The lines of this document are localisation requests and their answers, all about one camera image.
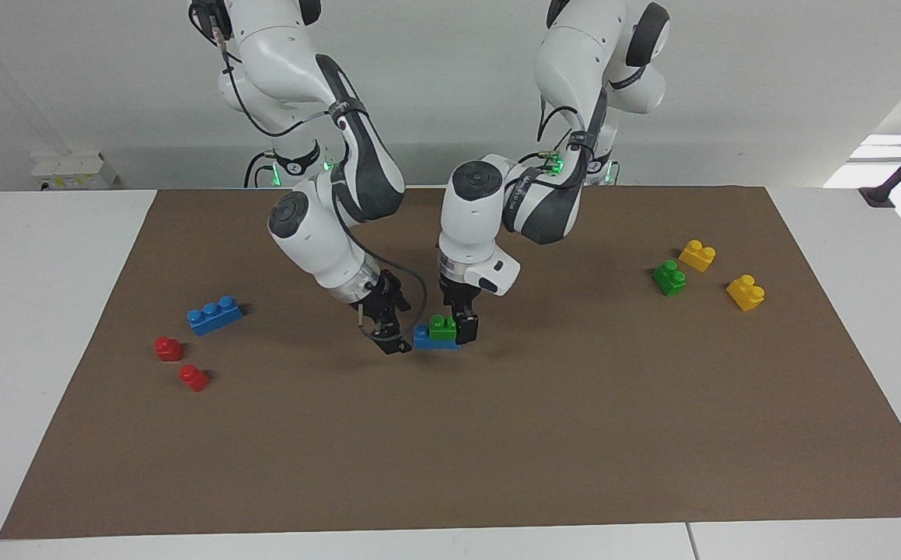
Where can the yellow two-stud toy block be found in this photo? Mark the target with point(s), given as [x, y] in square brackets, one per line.
[745, 293]
[696, 256]

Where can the blue three-stud toy block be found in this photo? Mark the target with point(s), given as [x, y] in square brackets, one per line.
[214, 316]
[423, 340]

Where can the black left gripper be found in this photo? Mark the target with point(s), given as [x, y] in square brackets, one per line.
[459, 295]

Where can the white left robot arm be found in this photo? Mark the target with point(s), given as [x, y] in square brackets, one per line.
[551, 202]

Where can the green two-stud toy block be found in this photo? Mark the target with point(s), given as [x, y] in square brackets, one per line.
[442, 328]
[669, 278]

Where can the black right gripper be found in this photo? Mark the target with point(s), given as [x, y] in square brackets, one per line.
[384, 303]

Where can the brown table mat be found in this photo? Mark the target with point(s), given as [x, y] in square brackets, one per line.
[450, 451]

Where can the red single-stud toy block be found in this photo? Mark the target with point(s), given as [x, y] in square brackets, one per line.
[168, 349]
[194, 379]

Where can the white power strip box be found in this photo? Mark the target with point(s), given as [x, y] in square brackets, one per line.
[73, 171]

